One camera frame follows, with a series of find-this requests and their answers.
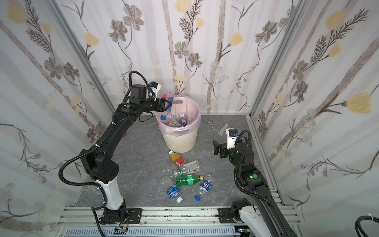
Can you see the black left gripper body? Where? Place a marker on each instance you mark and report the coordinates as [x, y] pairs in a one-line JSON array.
[[161, 104]]

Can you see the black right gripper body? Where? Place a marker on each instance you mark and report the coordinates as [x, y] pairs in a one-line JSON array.
[[221, 148]]

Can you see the clear bottle light blue label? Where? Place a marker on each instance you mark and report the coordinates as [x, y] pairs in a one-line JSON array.
[[172, 122]]

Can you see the clear bottle purple label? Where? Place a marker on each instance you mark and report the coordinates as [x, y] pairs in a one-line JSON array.
[[183, 119]]

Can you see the clear bottle blue round logo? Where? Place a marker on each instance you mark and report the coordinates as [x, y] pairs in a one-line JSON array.
[[204, 187]]

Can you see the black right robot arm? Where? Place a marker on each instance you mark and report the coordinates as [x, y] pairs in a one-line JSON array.
[[250, 181]]

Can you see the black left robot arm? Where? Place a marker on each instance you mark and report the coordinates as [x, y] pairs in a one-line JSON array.
[[97, 160]]

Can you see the pink plastic bin liner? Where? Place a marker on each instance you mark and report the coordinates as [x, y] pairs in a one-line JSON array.
[[181, 104]]

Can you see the white ribbed waste bin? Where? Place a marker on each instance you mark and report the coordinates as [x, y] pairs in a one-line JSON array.
[[181, 144]]

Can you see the steel surgical forceps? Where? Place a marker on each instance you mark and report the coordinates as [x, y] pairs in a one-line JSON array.
[[210, 123]]

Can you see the clear square bottle centre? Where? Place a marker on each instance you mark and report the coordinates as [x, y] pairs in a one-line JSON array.
[[187, 168]]

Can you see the orange drink bottle red label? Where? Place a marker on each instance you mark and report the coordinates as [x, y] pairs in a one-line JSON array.
[[176, 158]]

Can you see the green bottle yellow cap centre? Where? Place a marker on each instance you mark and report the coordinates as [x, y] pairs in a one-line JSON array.
[[188, 180]]

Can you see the clear bottle blue label front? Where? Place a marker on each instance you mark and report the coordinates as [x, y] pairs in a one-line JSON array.
[[171, 189]]

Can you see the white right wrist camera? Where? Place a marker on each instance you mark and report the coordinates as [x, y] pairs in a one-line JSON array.
[[232, 136]]

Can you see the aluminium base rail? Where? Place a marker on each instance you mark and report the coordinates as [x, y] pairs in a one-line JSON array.
[[177, 222]]

